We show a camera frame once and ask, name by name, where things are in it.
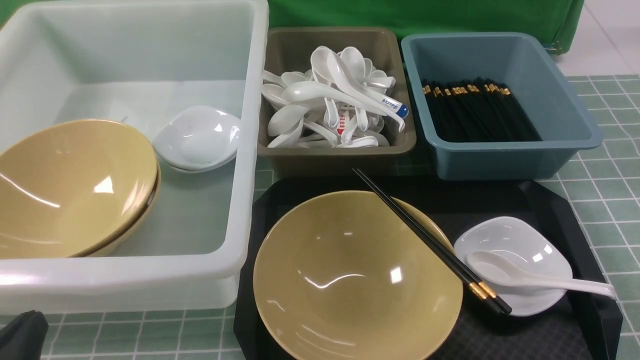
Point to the yellow noodle bowl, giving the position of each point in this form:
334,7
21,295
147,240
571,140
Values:
341,277

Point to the green checkered tablecloth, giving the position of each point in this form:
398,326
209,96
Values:
601,184

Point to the green cloth backdrop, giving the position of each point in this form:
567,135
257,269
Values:
552,22

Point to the pile of black chopsticks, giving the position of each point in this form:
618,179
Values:
479,110

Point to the stacked white dishes in tub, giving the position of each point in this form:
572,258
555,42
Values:
199,139

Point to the black serving tray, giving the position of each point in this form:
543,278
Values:
581,327

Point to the white spoon with red label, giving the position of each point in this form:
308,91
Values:
343,120

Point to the stacked yellow bowls in tub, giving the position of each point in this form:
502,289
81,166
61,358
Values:
76,189

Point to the white spoon pile in bin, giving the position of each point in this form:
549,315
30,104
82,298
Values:
307,105

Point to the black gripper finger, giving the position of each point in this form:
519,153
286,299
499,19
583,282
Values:
23,338

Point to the white spoon with blue label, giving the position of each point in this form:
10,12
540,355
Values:
346,82

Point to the large white plastic tub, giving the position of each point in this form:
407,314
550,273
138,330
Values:
142,62

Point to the blue chopstick bin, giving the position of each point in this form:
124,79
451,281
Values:
519,61

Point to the white sauce dish on tray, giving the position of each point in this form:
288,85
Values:
523,245

